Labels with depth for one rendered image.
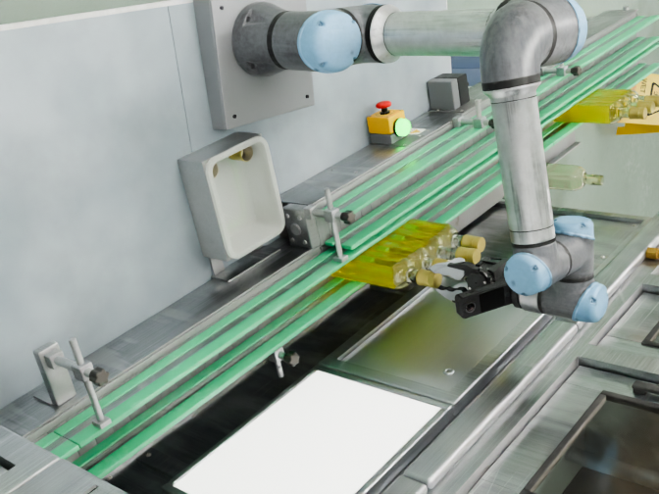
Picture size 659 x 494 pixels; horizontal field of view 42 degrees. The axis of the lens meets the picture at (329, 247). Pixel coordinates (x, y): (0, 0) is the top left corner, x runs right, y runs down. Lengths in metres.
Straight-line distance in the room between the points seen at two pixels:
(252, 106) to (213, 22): 0.20
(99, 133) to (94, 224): 0.17
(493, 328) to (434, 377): 0.20
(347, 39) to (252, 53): 0.20
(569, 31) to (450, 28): 0.23
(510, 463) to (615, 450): 0.18
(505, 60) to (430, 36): 0.27
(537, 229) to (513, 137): 0.16
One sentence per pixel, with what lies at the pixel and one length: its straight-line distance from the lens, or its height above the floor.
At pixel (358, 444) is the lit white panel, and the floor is 1.23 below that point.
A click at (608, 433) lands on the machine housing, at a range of 1.61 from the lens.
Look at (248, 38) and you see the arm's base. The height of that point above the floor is 0.85.
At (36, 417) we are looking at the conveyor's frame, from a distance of 1.57.
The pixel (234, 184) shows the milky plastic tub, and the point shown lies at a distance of 1.86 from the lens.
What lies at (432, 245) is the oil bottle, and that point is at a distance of 1.89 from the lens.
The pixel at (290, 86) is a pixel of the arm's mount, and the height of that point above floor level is 0.80.
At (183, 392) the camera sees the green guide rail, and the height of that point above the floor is 0.91.
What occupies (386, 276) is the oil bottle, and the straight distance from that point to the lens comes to 1.83.
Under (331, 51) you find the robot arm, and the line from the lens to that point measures 1.67.
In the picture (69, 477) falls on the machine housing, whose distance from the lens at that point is 1.09.
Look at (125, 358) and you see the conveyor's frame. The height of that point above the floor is 0.84.
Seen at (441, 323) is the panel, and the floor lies 1.13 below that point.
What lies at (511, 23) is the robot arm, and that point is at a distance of 1.45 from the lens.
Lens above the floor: 2.13
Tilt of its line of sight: 40 degrees down
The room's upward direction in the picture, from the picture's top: 100 degrees clockwise
